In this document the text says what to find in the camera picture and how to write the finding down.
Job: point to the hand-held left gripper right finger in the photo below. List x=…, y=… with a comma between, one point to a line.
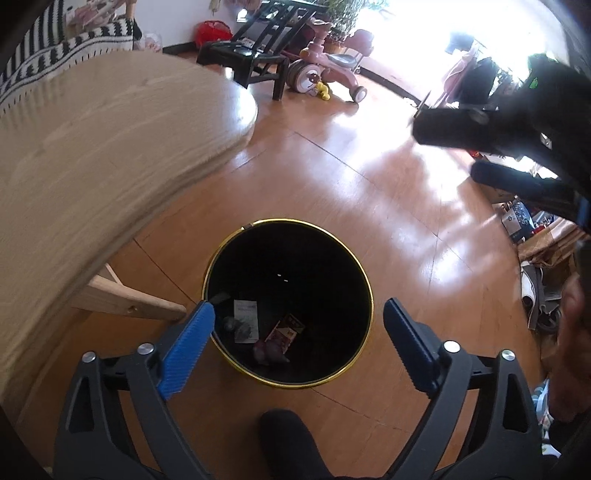
x=411, y=346

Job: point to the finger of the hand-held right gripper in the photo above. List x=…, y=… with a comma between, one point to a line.
x=521, y=184
x=450, y=129

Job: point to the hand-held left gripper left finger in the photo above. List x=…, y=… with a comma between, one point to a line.
x=189, y=350

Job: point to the black gold-rimmed trash bin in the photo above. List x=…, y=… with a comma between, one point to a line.
x=295, y=258

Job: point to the person's right hand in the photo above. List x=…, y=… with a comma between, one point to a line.
x=572, y=350

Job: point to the blue printed box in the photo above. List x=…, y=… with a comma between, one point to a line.
x=519, y=221

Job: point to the grey crumpled wrapper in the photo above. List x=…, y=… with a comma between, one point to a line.
x=235, y=325

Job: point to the clothes rack with garments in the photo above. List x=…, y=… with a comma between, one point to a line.
x=475, y=74

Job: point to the white paper card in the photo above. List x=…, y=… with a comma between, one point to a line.
x=245, y=318

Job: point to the brown cardboard box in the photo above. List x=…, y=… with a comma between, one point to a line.
x=551, y=242

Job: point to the purple wrapper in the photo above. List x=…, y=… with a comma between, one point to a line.
x=270, y=353

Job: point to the red brown wrapper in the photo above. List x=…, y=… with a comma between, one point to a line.
x=287, y=332

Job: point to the grey white shoes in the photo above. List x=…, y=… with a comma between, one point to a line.
x=535, y=295

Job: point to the yellow toy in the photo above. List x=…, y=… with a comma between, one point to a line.
x=324, y=92

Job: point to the pink tricycle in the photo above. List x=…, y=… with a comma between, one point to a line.
x=332, y=62

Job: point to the person's black socked foot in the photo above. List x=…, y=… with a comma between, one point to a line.
x=291, y=447

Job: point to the potted green plant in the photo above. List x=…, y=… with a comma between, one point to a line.
x=344, y=14

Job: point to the light wooden table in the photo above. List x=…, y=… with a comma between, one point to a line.
x=92, y=161

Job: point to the black wooden chair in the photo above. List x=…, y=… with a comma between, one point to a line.
x=240, y=53

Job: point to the red bag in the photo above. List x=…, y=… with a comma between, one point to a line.
x=213, y=33

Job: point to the clear plastic bag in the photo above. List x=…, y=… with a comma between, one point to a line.
x=147, y=42

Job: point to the pink toy pile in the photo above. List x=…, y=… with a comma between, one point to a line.
x=97, y=11

